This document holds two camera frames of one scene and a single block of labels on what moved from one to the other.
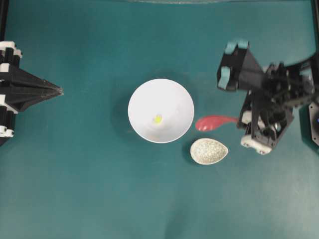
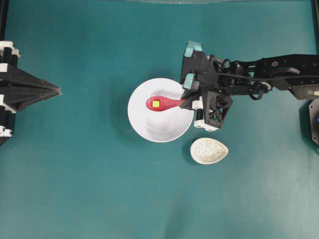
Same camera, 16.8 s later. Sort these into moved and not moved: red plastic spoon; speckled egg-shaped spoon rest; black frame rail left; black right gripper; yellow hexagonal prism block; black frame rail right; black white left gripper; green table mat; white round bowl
Moved: yellow hexagonal prism block; red plastic spoon; black right gripper
Not moved: speckled egg-shaped spoon rest; black frame rail right; white round bowl; black white left gripper; green table mat; black frame rail left
